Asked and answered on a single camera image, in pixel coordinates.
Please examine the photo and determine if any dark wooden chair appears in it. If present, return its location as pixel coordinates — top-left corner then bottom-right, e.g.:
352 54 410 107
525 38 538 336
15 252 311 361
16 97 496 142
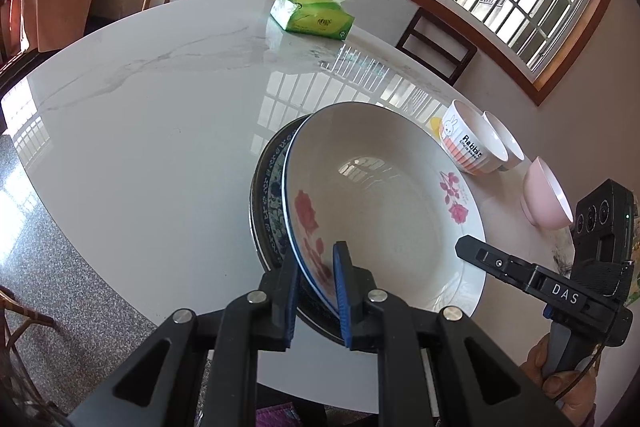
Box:
396 8 477 86

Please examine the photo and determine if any wooden chair lower left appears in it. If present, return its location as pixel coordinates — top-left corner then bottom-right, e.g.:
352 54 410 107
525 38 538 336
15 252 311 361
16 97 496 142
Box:
1 286 56 407

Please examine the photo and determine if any large blue patterned plate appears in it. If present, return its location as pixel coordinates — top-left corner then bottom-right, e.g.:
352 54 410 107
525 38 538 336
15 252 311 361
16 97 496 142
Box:
250 115 344 346

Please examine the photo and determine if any white bowl blue print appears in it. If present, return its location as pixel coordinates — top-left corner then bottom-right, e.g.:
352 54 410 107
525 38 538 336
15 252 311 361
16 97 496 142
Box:
483 110 525 171

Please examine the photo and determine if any black cable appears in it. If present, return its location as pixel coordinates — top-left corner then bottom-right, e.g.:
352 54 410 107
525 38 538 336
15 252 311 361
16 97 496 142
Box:
552 345 604 403

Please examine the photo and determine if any white floral shallow plate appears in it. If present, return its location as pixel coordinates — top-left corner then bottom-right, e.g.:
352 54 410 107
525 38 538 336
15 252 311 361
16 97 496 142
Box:
281 102 486 314

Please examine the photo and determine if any white bowl pink stripe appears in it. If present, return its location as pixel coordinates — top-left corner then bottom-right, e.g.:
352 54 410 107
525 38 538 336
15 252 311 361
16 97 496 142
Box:
438 100 508 176

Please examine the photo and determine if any small blue patterned plate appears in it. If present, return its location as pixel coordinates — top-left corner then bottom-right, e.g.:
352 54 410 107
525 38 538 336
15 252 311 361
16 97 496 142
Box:
250 116 306 271

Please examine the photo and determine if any person's right hand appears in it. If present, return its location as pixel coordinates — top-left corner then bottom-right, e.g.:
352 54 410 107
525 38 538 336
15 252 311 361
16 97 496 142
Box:
519 333 599 413

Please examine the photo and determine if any green tissue pack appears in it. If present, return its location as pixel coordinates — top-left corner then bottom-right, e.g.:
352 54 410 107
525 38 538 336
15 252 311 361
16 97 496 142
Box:
270 0 355 41

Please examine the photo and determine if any large pink bowl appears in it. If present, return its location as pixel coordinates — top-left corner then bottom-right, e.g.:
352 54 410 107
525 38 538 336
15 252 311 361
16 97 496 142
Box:
521 157 574 231

